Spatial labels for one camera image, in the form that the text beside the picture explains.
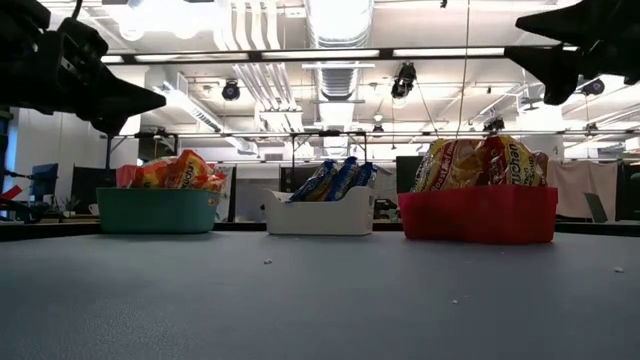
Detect white plastic bin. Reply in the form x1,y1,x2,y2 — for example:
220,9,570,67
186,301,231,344
261,185,377,237

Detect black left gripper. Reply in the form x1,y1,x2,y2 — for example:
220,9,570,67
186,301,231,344
0,17,168,137

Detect orange chicken ramen pack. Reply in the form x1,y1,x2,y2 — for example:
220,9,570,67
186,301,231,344
201,171,229,194
128,158,175,190
171,148,212,191

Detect teal plastic bin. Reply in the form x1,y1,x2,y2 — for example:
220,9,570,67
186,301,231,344
96,186,222,235

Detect black ceiling spotlight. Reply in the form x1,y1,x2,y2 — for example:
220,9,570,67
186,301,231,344
221,79,242,102
390,61,418,100

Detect red plastic bin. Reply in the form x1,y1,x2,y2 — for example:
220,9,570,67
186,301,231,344
397,184,560,246

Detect blue office chair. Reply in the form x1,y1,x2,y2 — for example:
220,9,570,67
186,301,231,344
28,162,60,204

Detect black aluminium table frame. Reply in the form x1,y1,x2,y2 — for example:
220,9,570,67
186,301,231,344
0,218,640,242

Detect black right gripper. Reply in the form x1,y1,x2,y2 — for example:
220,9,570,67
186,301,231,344
503,0,640,107

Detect black monitor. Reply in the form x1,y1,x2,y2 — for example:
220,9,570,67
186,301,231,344
395,156,426,195

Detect red beef ramen pack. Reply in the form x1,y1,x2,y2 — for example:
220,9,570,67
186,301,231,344
532,151,550,187
410,138,485,194
478,134,547,188

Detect grey cloth cover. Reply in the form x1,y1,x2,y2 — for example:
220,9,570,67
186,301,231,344
545,160,619,219

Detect black overhead frame bar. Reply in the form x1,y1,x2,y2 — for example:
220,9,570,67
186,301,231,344
99,45,581,65

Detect ribbed silver ceiling duct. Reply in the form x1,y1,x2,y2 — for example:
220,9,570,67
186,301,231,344
304,0,375,102

